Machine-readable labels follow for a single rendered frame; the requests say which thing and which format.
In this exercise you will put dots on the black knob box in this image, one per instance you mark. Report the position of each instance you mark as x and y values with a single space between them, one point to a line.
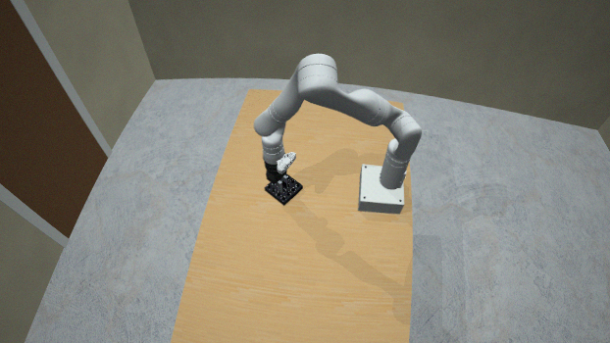
293 188

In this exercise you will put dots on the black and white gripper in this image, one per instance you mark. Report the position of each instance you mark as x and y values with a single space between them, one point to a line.
283 162

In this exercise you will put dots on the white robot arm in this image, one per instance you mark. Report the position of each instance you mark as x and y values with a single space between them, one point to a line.
318 84

